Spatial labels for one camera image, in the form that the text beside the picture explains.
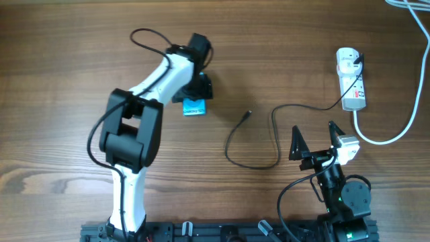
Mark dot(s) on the white USB charger plug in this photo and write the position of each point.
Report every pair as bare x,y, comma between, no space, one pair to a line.
348,67

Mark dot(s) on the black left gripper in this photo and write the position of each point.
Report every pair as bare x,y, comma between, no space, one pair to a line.
206,93

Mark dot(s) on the Galaxy S25 smartphone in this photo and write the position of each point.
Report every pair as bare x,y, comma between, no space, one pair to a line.
194,108

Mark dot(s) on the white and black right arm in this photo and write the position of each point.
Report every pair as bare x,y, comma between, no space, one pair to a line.
347,198

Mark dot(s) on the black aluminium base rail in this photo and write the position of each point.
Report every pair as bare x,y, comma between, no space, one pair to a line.
304,230

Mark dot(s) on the white power strip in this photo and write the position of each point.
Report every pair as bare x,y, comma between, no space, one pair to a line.
351,88

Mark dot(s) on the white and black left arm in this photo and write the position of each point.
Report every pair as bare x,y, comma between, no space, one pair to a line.
131,132

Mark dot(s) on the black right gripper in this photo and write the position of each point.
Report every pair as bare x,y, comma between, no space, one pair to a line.
315,158

